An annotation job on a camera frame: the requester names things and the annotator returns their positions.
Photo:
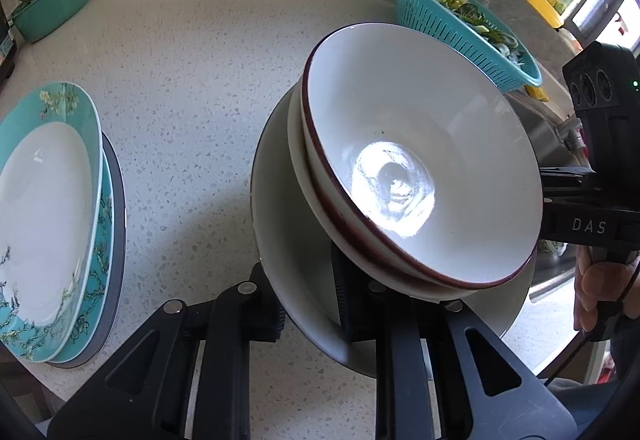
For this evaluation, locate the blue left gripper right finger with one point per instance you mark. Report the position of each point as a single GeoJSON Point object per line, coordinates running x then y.
{"type": "Point", "coordinates": [355, 300]}

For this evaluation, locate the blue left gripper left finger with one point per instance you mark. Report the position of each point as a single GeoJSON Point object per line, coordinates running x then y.
{"type": "Point", "coordinates": [267, 316]}

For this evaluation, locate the large white bowl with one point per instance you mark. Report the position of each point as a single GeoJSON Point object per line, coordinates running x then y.
{"type": "Point", "coordinates": [294, 249]}

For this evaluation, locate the medium white bowl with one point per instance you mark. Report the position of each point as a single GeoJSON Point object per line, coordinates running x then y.
{"type": "Point", "coordinates": [393, 280]}

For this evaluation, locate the small floral white bowl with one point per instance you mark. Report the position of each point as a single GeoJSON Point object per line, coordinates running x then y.
{"type": "Point", "coordinates": [418, 157]}

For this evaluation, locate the grey white plate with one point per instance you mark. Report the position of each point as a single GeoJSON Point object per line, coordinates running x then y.
{"type": "Point", "coordinates": [117, 266]}

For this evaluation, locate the teal floral rim plate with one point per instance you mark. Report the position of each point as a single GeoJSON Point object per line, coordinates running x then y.
{"type": "Point", "coordinates": [51, 183]}

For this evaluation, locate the chrome kitchen faucet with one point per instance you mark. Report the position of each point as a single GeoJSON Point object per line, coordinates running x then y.
{"type": "Point", "coordinates": [555, 143]}

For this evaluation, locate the person's right hand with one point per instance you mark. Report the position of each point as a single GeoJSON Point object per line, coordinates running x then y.
{"type": "Point", "coordinates": [595, 282]}

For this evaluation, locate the leafy greens in large basket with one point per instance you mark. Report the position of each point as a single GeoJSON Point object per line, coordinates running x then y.
{"type": "Point", "coordinates": [472, 16]}

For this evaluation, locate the large teal vegetable basket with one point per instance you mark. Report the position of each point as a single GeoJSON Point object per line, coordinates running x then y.
{"type": "Point", "coordinates": [435, 20]}

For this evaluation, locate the small green vegetable basket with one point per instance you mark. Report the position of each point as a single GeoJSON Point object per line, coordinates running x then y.
{"type": "Point", "coordinates": [42, 17]}

